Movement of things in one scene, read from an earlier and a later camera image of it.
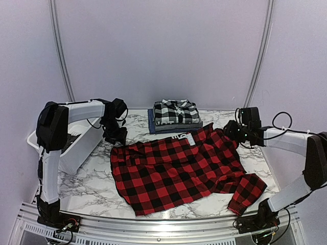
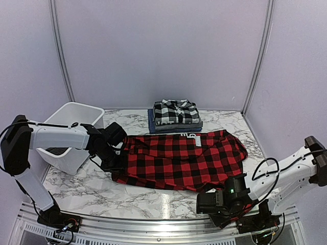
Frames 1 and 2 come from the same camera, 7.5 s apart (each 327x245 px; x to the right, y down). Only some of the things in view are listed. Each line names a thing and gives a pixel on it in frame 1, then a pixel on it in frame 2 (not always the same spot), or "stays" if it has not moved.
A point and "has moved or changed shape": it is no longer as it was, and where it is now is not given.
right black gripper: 229,130 to 218,221
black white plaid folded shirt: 169,112 stays
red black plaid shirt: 155,175 has moved or changed shape
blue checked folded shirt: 152,129 stays
